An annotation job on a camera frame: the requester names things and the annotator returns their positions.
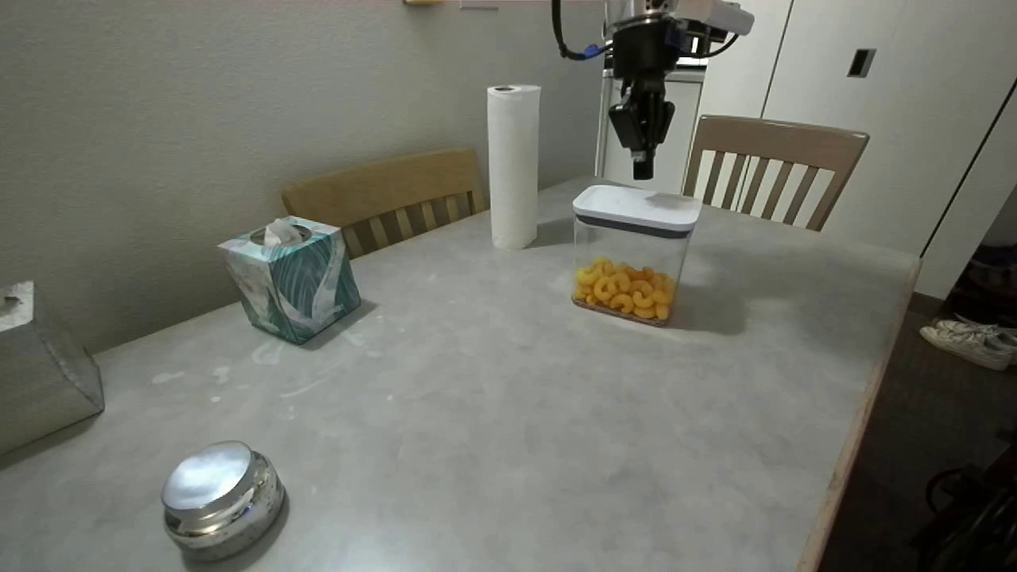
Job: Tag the white sneakers on floor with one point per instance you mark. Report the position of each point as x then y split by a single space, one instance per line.
981 343

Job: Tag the white rectangular container lid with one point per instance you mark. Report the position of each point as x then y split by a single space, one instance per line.
636 208

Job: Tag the teal patterned tissue box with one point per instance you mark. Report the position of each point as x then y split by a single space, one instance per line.
295 279

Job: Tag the orange cereal rings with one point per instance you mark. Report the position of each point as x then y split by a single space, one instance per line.
625 290

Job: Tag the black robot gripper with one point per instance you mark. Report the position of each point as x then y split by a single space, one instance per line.
645 54

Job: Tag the light wooden slatted chair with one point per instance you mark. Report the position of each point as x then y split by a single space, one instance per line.
775 171

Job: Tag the white paper towel roll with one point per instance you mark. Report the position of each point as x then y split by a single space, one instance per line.
514 131

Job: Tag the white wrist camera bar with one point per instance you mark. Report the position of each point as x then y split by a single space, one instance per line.
712 14

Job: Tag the small silver metal tin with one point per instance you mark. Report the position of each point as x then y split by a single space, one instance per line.
221 500

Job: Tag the clear plastic food container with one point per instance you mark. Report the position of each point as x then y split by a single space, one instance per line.
627 274

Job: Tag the wooden chair by wall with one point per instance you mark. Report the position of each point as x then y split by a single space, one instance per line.
389 200

